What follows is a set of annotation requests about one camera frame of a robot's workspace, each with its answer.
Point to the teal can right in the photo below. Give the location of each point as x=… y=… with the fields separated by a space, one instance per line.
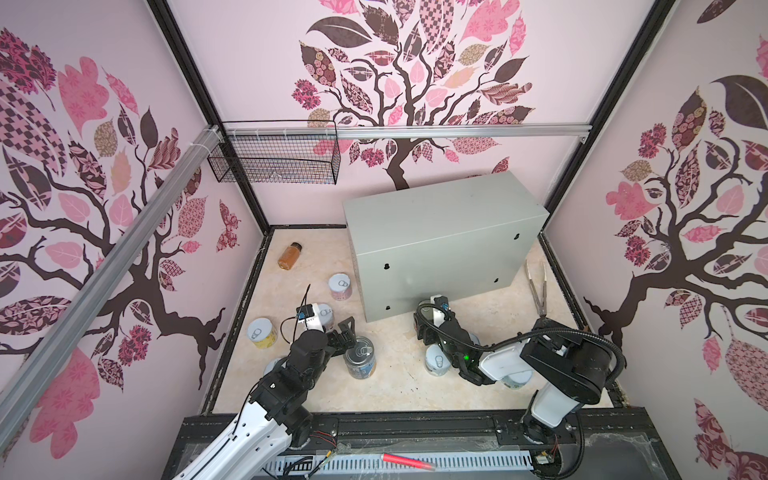
x=517 y=380

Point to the aluminium rail wall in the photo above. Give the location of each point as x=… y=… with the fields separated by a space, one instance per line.
x=36 y=374
x=396 y=132

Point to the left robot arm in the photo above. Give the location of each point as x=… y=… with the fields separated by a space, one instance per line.
x=273 y=417

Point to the orange spice jar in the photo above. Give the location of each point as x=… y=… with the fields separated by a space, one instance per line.
x=290 y=256

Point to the metal kitchen tongs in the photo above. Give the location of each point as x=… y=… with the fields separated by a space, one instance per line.
x=539 y=294

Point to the aluminium rail back wall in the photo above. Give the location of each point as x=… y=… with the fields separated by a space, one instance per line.
x=396 y=132

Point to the pink marker pen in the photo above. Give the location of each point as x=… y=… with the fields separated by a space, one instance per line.
x=407 y=462

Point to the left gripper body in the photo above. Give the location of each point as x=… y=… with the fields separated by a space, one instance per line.
x=330 y=353

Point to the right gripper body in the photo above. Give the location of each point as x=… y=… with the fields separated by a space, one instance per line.
x=431 y=337

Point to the green label can left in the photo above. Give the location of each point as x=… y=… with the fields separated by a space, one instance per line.
x=274 y=364

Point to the white slotted cable duct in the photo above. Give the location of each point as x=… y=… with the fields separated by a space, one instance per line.
x=357 y=465

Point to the pink can white lid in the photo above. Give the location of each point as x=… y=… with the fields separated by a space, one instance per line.
x=325 y=315

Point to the black mounting rail base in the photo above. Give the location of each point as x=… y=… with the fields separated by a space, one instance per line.
x=602 y=443

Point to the aluminium rail left wall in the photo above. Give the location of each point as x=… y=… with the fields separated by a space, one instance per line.
x=36 y=374

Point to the black wire basket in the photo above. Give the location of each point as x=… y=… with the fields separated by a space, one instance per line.
x=278 y=151

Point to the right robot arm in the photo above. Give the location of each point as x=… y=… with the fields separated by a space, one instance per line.
x=576 y=365

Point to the blue label tall can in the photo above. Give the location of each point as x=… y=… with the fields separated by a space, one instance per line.
x=360 y=360

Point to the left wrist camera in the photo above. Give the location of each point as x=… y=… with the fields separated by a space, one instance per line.
x=306 y=311

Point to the yellow label can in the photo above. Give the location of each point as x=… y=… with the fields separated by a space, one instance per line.
x=261 y=333

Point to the la sicilia tomato can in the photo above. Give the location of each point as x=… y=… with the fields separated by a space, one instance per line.
x=425 y=308

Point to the teal can front middle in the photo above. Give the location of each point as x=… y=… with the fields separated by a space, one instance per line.
x=437 y=363

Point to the grey metal cabinet box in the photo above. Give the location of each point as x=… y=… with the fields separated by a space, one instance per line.
x=456 y=239

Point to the pink can near cabinet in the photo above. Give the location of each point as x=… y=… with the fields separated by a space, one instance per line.
x=340 y=286

